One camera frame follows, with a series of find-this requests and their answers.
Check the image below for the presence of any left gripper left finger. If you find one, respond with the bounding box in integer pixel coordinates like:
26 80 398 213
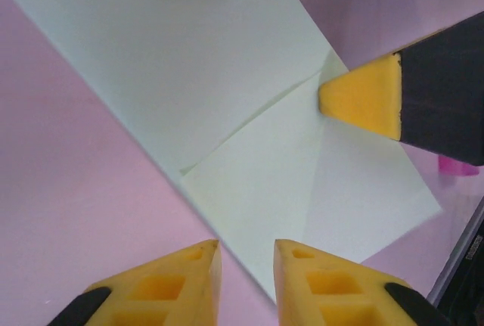
47 238 222 326

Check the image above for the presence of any pale pink table mat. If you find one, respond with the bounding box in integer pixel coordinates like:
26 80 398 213
0 0 484 326

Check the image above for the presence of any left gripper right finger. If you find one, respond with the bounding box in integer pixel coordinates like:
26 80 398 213
273 238 453 326

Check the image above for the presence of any aluminium profile beam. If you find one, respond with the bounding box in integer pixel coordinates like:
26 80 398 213
426 191 484 326

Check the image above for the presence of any green paper sheet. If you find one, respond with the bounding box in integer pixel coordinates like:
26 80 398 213
0 0 443 304

